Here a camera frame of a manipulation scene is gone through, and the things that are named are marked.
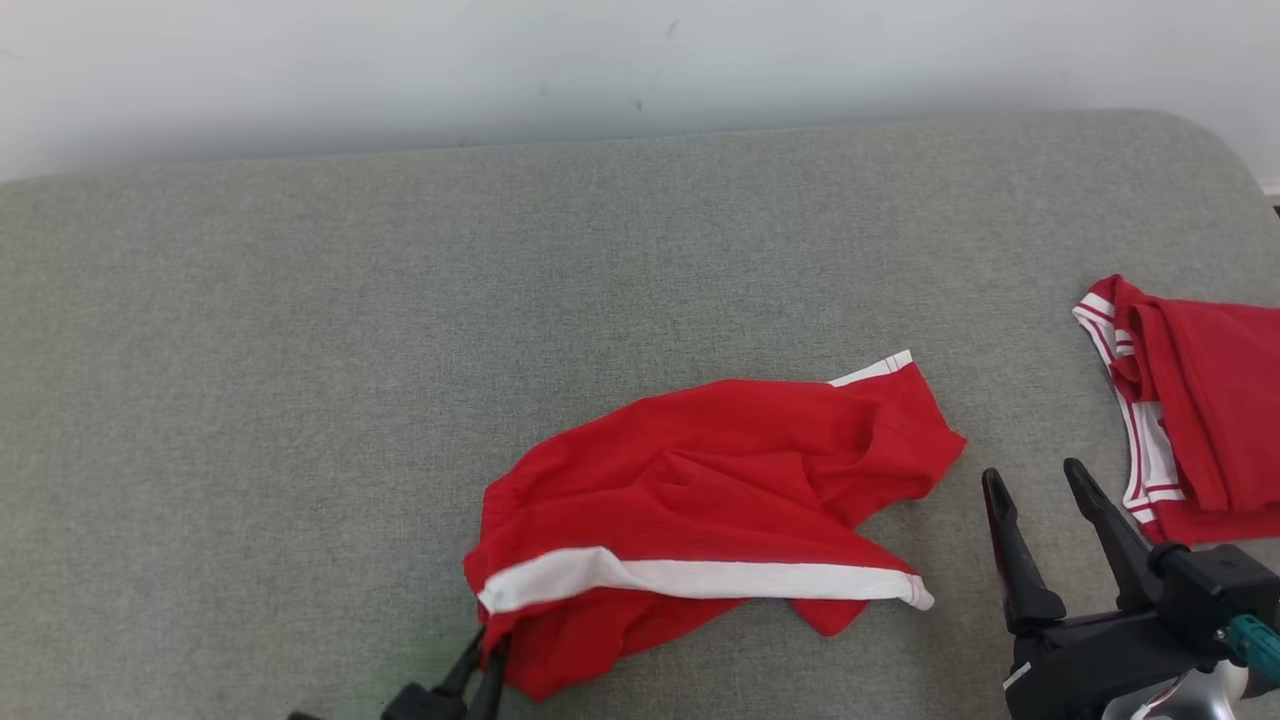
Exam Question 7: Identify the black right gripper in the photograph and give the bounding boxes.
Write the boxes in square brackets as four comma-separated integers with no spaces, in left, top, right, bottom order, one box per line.
[982,458,1236,720]

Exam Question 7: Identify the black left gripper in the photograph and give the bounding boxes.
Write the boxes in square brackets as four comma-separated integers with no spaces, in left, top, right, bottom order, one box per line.
[380,628,507,720]

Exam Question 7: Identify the red jersey with white sleeves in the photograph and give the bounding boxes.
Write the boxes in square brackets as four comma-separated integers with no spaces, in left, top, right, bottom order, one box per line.
[1073,275,1280,547]

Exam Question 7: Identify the red shorts with white stripe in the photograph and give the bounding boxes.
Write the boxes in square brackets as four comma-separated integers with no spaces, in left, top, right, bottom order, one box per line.
[463,350,968,701]

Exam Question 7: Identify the teal right camera connector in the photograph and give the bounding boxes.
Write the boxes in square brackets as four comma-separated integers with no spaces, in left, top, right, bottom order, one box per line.
[1225,615,1280,669]

